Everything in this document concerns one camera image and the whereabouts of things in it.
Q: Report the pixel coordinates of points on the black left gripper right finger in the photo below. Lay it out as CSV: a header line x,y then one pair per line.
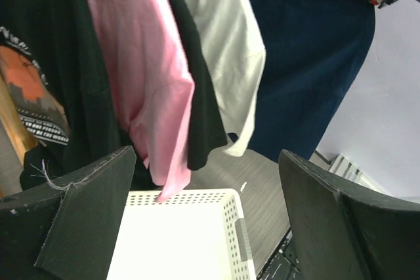
x,y
342,230

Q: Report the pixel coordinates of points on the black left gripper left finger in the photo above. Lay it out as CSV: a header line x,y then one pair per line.
x,y
67,229

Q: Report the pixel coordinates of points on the navy blue t shirt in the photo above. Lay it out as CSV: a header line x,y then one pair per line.
x,y
314,51

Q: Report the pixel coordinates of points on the white t shirt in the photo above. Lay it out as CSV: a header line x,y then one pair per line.
x,y
235,54

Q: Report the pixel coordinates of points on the black printed t shirt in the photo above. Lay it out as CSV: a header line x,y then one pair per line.
x,y
50,52

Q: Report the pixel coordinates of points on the plain black t shirt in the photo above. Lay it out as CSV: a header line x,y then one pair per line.
x,y
206,131

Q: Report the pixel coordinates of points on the pink t shirt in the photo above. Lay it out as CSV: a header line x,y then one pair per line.
x,y
151,85

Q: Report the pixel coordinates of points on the wooden clothes rack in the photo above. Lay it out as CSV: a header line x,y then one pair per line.
x,y
21,139

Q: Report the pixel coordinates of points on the white perforated plastic basket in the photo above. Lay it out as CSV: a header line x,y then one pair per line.
x,y
196,234

